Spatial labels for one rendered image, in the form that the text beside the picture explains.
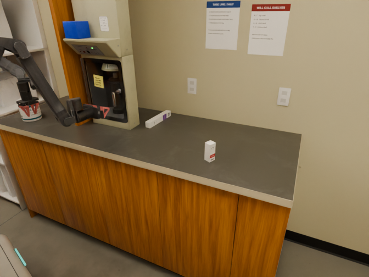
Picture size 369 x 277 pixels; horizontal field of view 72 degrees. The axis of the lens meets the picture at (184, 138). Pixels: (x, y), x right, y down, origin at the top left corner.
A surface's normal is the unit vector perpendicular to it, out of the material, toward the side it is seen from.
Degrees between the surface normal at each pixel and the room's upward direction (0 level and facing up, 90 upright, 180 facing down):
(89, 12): 90
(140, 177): 90
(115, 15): 90
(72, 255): 0
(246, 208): 90
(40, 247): 0
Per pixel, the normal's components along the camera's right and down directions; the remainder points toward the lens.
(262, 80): -0.43, 0.41
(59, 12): 0.91, 0.18
